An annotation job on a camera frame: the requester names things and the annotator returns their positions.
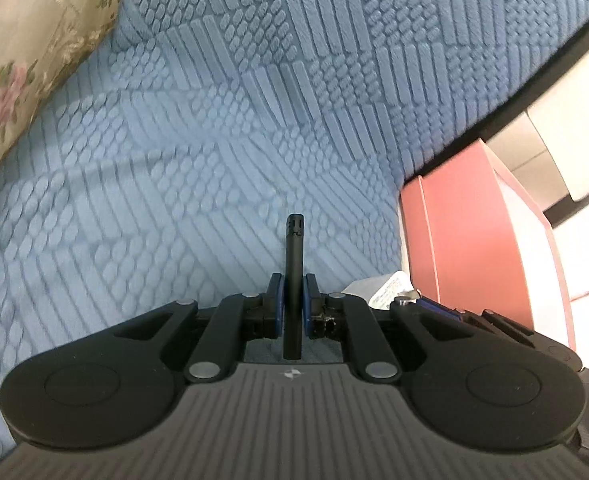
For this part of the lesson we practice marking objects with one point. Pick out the blue quilted blanket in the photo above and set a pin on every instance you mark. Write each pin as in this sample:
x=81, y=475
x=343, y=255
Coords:
x=224, y=110

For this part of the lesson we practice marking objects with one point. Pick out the beige storage cabinet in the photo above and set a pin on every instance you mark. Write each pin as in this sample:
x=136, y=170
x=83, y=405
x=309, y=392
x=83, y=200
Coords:
x=574, y=135

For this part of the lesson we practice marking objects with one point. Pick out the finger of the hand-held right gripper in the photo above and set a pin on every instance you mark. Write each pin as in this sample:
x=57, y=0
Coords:
x=434, y=305
x=506, y=327

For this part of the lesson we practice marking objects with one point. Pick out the cream floral blanket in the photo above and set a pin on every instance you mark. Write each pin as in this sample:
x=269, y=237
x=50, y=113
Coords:
x=24, y=35

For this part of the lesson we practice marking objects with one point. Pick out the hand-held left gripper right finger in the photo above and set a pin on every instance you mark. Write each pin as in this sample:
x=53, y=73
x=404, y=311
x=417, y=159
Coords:
x=308, y=310

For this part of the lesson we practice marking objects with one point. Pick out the white cube charger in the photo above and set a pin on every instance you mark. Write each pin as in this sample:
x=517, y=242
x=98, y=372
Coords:
x=384, y=290

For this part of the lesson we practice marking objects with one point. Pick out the black bar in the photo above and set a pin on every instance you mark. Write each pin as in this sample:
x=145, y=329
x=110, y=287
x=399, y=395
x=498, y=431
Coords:
x=293, y=260

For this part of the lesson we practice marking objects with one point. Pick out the pink cardboard box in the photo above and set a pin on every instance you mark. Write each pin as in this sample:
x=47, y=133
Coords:
x=464, y=235

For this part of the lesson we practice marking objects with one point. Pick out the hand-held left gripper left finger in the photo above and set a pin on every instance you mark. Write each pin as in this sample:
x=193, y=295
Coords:
x=276, y=305

